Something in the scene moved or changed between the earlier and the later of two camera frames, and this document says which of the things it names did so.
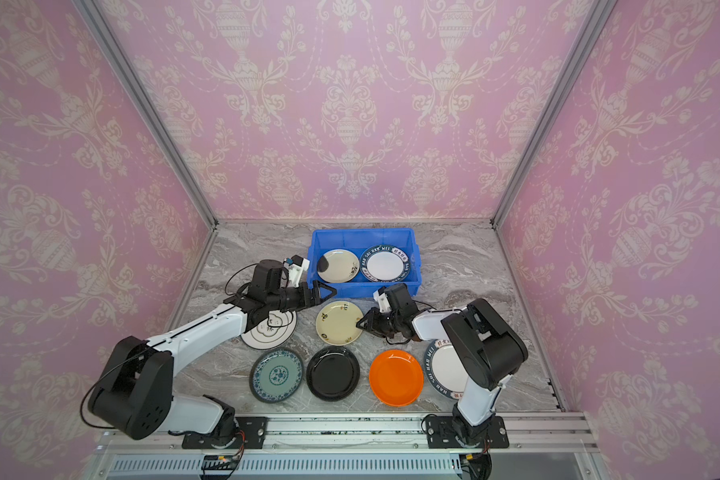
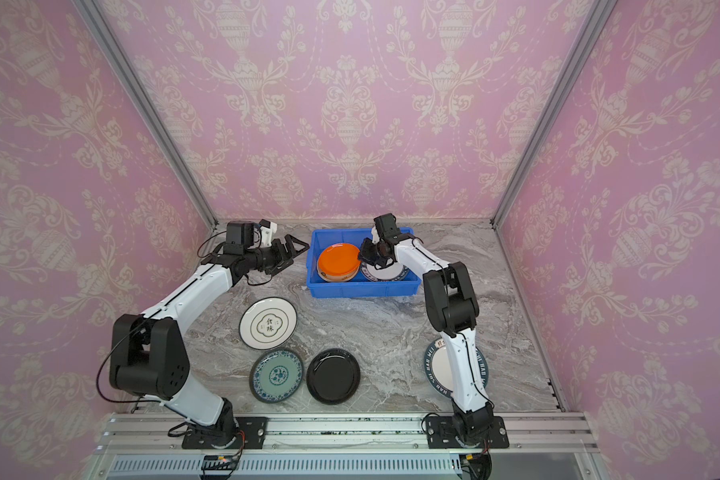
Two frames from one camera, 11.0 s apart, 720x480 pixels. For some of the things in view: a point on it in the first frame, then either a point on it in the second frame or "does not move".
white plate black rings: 272,333 does not move
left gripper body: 287,298 → 260,258
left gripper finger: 317,285 → 291,248
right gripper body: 376,322 → 374,252
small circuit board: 219,462 does not move
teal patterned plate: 275,376 does not move
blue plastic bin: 362,261 does not move
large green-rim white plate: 444,370 does not move
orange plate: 395,377 → 339,259
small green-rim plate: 384,263 does not move
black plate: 333,373 does not move
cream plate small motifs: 336,323 → 337,278
